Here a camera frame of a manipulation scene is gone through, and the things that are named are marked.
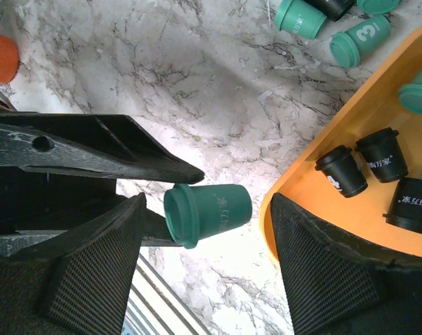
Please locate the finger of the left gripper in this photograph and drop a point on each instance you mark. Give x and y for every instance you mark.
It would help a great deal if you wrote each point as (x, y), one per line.
(111, 146)
(26, 231)

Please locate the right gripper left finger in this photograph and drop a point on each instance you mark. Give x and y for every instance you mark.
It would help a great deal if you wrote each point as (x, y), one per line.
(77, 282)

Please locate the orange cup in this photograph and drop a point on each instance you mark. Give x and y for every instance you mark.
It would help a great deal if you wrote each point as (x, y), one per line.
(9, 59)

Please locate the teal capsule numbered three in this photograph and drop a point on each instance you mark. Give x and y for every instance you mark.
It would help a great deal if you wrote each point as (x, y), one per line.
(350, 47)

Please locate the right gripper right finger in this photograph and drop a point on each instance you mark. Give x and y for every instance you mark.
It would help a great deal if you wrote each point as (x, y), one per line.
(338, 283)

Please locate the black coffee capsule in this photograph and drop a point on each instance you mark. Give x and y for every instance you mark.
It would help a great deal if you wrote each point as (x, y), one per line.
(405, 210)
(342, 171)
(383, 155)

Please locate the dark teal capsule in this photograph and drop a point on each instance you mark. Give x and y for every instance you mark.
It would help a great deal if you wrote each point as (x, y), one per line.
(194, 213)

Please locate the orange plastic storage basket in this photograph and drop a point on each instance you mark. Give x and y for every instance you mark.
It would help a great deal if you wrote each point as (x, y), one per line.
(373, 107)

